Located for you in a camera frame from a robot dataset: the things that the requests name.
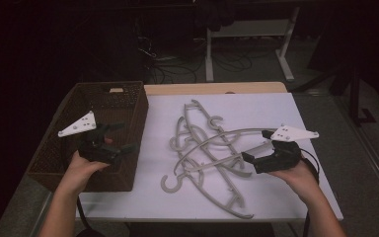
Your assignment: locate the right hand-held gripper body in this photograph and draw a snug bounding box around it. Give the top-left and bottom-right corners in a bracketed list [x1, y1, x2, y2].
[254, 123, 320, 175]

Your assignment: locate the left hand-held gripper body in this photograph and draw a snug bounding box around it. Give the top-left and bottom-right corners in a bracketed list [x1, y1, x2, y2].
[57, 111, 121, 164]

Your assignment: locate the grey plastic hanger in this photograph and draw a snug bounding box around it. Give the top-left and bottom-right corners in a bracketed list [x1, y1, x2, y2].
[182, 99, 247, 209]
[169, 116, 242, 157]
[173, 116, 277, 176]
[160, 157, 255, 220]

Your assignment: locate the brown wicker basket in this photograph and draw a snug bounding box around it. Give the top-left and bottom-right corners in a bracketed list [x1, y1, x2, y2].
[26, 81, 150, 193]

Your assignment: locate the person's right hand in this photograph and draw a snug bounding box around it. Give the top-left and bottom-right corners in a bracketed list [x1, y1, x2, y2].
[269, 162, 320, 202]

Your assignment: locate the person's left hand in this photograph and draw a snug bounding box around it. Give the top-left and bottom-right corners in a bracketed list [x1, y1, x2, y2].
[57, 151, 110, 196]

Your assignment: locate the white table mat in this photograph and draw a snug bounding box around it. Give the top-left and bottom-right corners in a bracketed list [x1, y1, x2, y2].
[75, 93, 344, 222]

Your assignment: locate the black metal stand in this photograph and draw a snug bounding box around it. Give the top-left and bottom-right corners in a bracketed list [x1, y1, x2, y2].
[347, 63, 378, 126]

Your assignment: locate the white metal desk frame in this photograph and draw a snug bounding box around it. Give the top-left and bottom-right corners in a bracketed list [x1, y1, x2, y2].
[204, 6, 301, 83]

